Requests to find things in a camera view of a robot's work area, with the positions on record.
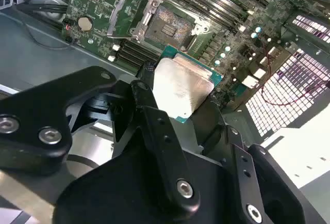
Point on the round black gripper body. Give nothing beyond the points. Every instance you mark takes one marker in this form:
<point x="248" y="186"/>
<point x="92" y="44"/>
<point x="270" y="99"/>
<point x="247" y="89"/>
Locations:
<point x="116" y="190"/>

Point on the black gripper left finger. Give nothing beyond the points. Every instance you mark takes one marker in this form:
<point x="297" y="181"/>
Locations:
<point x="33" y="120"/>

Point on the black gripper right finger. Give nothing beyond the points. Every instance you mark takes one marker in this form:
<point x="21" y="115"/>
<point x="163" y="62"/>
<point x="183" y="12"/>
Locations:
<point x="273" y="177"/>

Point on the silver topped green CPU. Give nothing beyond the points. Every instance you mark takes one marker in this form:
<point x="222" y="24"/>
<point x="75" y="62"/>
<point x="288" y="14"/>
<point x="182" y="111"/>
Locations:
<point x="180" y="84"/>

